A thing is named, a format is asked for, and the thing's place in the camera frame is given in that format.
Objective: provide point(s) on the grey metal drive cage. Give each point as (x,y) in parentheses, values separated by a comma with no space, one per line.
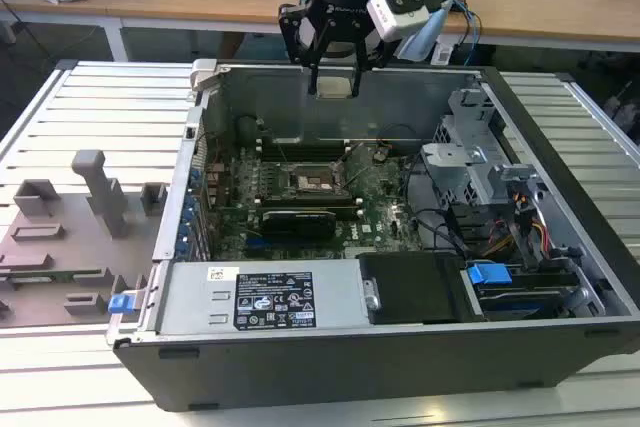
(450,157)

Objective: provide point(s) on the silver case corner bracket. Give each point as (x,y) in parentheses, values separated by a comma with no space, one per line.
(204,72)

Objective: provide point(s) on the black graphics card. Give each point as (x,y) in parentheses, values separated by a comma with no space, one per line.
(300,224)

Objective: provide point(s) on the silver CPU chip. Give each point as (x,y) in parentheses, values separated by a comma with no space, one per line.
(334,87)

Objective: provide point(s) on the round coin cell battery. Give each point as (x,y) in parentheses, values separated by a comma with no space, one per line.
(382,153)

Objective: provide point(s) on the blue expansion slot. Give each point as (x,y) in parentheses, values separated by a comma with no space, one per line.
(262,245)

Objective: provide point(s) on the CPU socket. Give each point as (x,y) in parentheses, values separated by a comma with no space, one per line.
(312,182)

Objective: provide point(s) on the RAM slot with white clips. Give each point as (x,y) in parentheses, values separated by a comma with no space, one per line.
(300,149)
(300,141)
(280,202)

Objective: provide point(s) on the black open PC case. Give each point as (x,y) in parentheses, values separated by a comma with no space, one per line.
(350,372)

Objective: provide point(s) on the grey parts rack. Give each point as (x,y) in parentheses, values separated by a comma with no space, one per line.
(65,247)

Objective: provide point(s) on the green RAM stick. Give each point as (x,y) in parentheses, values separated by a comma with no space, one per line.
(45,278)

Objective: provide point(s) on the small white box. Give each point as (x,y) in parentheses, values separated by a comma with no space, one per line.
(442,53)

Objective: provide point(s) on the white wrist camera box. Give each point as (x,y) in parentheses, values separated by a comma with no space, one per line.
(395,12)

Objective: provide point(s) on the blue card retainer clip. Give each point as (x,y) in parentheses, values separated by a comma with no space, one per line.
(189,206)
(194,176)
(183,235)
(180,250)
(186,220)

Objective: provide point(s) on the hard disk in blue carrier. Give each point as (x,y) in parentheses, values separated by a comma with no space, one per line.
(487,273)

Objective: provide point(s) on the blue case latch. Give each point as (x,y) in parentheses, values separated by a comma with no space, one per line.
(119,304)

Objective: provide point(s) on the black plastic shroud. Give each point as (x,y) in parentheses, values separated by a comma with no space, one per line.
(415,287)

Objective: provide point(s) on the green motherboard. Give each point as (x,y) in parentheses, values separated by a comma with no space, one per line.
(370,227)

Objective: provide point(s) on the grey power supply unit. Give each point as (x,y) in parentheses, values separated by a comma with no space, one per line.
(190,297)

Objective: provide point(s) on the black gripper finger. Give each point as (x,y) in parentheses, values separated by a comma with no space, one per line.
(356,82)
(315,81)

